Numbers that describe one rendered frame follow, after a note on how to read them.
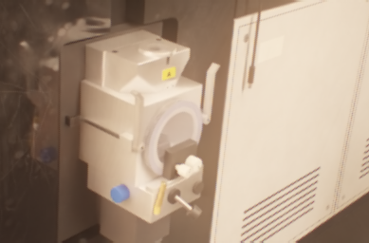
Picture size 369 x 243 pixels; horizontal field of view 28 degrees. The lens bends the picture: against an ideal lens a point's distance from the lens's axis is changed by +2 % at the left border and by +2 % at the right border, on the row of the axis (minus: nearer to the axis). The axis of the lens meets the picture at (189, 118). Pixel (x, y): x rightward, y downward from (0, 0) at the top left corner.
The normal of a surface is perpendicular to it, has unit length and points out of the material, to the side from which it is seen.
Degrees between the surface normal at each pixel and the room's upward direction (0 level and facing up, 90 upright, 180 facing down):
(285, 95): 90
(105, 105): 90
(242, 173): 90
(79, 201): 90
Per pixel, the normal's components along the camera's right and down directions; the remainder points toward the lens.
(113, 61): -0.65, 0.26
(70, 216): 0.76, 0.33
